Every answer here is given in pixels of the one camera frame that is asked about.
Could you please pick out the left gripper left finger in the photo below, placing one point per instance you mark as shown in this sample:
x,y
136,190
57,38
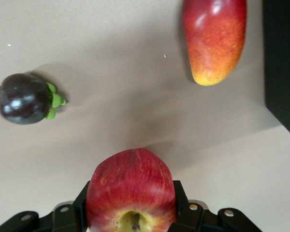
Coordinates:
x,y
79,207

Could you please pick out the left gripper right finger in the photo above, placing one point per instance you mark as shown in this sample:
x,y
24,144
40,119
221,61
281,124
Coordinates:
x,y
183,212

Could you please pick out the red yellow apple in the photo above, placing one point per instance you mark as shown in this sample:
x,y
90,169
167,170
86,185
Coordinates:
x,y
130,188

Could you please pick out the black rectangular plastic box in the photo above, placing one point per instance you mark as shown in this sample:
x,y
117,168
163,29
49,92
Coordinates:
x,y
285,60

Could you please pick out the dark purple mangosteen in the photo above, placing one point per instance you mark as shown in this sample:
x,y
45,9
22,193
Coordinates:
x,y
21,101

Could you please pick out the brown table cover mat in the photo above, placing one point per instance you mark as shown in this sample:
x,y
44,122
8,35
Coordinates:
x,y
111,60

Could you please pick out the red mango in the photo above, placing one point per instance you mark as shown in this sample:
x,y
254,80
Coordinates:
x,y
215,43

